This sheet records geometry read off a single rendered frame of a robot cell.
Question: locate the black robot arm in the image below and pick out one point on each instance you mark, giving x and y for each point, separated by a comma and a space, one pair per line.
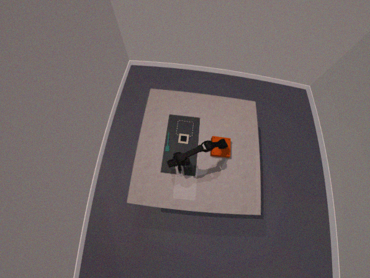
179, 158

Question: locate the beige square tile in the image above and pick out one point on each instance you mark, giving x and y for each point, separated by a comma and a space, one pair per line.
183, 138

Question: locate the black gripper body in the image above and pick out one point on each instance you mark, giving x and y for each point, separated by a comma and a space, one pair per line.
187, 161

